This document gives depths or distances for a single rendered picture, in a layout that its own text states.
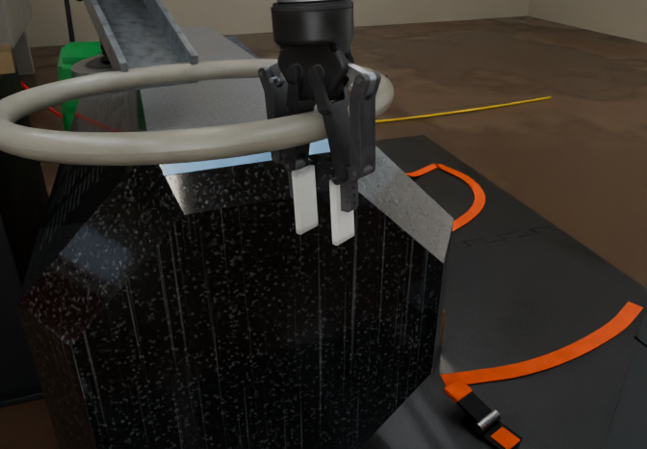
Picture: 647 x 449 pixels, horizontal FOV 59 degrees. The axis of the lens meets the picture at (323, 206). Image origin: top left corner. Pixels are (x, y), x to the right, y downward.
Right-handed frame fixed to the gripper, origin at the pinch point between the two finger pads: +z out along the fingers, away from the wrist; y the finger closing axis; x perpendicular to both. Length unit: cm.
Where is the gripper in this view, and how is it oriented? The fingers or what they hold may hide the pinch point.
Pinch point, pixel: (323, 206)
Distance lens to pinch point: 59.2
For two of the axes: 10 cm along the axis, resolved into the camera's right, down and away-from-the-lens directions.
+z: 0.5, 9.3, 3.7
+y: -7.7, -2.0, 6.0
